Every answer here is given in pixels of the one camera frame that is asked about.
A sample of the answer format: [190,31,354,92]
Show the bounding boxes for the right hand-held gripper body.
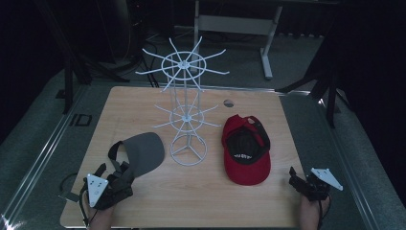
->
[303,167,345,202]

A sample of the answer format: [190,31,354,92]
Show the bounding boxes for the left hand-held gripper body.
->
[79,172,134,211]

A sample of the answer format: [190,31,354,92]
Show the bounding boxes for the grey sun visor cap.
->
[107,131,167,196]

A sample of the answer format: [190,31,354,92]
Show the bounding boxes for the red baseball cap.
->
[221,113,272,187]

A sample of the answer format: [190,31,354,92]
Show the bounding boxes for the white wire hat rack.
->
[135,35,231,168]

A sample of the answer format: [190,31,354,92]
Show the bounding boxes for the person's right hand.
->
[300,195,330,230]

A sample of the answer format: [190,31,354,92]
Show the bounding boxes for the person's left hand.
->
[85,204,115,230]

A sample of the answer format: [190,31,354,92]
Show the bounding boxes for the grey flat strip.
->
[58,191,80,203]

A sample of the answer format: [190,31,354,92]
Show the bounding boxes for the black tripod stand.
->
[276,18,353,129]
[34,0,130,115]

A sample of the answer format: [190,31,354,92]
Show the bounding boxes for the left hand-held gripper cable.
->
[79,188,99,228]

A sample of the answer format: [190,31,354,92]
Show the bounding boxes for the hand-held gripper cable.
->
[79,188,99,228]
[316,195,332,226]

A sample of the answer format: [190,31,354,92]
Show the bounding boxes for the right hand-held gripper cable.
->
[316,195,332,226]

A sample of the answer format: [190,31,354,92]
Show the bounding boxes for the metal frame rail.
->
[0,85,89,230]
[277,90,381,230]

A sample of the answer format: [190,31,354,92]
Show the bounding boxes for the black rectangular floor bracket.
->
[69,113,93,127]

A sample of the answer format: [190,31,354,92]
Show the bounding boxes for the black floor cables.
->
[138,39,161,89]

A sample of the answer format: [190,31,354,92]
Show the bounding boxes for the white desk frame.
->
[192,0,284,81]

